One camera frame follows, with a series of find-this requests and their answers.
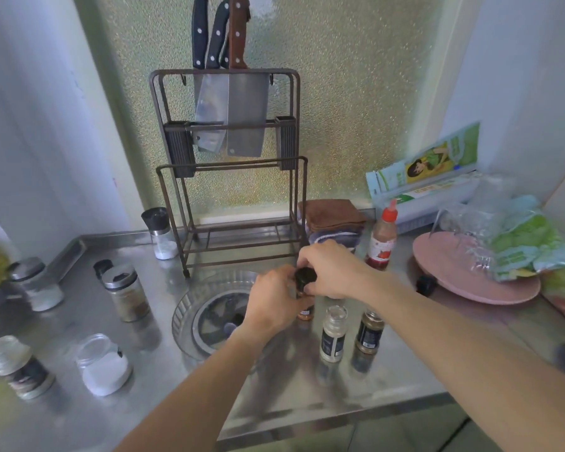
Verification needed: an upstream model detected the person's right hand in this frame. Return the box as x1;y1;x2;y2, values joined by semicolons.
297;240;383;301

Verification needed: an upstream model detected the person's left hand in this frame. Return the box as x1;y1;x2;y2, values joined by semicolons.
241;266;315;342

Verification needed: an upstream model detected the black-capped red spice jar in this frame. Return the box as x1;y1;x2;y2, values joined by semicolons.
294;267;318;322

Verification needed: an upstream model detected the person's right forearm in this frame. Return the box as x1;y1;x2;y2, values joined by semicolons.
365;268;565;452

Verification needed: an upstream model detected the person's left forearm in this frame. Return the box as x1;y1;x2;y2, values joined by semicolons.
115;325;285;452

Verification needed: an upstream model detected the folded blue-grey cloth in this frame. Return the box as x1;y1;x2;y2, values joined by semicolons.
307;228;363;254

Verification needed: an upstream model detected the folded brown cloth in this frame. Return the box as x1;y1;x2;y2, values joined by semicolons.
299;199;368;234

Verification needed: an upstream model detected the clear-capped white spice bottle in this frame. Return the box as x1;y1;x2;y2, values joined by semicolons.
319;305;348;364

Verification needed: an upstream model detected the red-capped sauce bottle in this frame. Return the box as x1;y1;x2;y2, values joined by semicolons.
365;199;399;272

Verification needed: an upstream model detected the brown metal knife rack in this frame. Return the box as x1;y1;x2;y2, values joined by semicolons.
149;69;309;278

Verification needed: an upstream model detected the small brown spice bottle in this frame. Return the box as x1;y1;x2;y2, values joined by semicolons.
355;309;386;356

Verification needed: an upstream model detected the round fluted glass dish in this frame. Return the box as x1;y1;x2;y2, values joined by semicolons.
171;269;285;364

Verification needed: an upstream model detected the small black cap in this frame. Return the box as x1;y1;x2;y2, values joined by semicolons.
415;274;438;297

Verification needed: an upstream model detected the white wrap box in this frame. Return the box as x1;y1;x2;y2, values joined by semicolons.
371;171;484;232

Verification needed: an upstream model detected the black-capped salt shaker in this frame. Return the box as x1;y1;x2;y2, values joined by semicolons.
141;207;180;261

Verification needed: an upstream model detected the pink plate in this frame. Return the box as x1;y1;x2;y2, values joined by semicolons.
412;231;542;306

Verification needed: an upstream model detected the green illustrated wrap box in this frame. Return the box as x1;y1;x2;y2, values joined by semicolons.
365;121;481;199

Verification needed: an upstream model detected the flip-lid jar brown spice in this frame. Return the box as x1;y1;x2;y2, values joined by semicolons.
93;259;152;323

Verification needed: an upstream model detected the clear plastic bag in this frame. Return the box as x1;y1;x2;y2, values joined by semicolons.
428;173;519;279

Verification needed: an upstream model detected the frosted glass window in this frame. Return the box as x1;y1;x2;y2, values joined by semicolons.
73;0;457;222

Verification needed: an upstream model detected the clear jar white powder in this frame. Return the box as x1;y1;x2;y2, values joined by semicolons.
75;333;134;398

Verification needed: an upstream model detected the green printed plastic bag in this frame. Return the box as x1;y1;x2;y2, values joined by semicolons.
489;195;565;283

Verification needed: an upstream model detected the silver-lidded jar white powder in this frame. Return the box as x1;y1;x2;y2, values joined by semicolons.
7;257;66;312

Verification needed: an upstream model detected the clear-lidded jar dark label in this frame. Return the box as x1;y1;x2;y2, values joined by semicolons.
0;335;57;401

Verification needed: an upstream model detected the brown wooden-handle cleaver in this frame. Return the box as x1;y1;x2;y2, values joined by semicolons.
226;0;270;159

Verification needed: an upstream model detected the black dotted-handle cleaver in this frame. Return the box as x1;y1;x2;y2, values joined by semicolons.
191;0;231;154

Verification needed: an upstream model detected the slim black dotted-handle knife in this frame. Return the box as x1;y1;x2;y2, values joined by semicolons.
191;0;212;116

